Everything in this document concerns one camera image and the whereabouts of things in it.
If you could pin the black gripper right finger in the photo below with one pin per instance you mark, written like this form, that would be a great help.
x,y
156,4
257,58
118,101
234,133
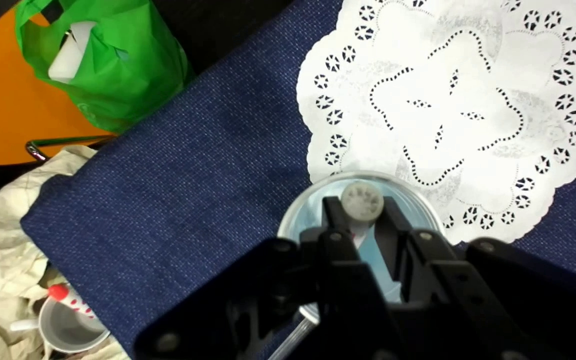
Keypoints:
x,y
395,230

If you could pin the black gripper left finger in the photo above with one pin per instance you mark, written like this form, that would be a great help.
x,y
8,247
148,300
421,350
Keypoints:
x,y
336,227

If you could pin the teal plastic cup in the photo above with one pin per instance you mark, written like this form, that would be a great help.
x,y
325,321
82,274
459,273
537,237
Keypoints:
x,y
303,212

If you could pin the dark blue bed sheet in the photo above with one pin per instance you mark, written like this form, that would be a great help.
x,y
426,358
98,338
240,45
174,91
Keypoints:
x,y
200,166

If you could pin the red white marker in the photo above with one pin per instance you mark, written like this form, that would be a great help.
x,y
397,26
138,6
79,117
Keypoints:
x,y
61,292

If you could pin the small clear cup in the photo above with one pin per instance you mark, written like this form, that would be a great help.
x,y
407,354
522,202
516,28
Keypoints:
x,y
68,331

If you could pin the white paper doily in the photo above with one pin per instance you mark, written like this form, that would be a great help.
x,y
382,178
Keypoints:
x,y
448,101

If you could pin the green plastic bag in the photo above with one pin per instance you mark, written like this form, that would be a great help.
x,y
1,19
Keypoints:
x,y
120,73

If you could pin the white item in bag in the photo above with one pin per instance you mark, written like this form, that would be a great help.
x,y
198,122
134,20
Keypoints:
x,y
70,50

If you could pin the crumpled beige cloth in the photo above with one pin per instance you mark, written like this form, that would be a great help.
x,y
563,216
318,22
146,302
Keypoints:
x,y
1,252

